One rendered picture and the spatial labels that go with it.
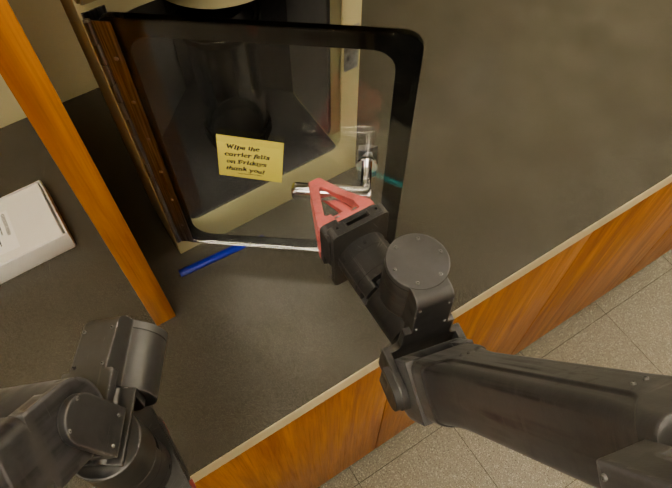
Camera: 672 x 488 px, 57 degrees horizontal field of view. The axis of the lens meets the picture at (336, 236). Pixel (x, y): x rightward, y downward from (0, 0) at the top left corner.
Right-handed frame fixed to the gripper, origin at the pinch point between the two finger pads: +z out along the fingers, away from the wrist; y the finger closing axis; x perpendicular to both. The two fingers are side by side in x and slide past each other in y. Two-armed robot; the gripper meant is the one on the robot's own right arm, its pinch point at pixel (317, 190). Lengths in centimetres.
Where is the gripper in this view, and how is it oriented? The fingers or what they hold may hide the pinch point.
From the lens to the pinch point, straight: 70.0
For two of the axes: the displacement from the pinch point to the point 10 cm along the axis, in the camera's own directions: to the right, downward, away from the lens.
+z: -5.1, -7.3, 4.6
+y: -0.2, -5.2, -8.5
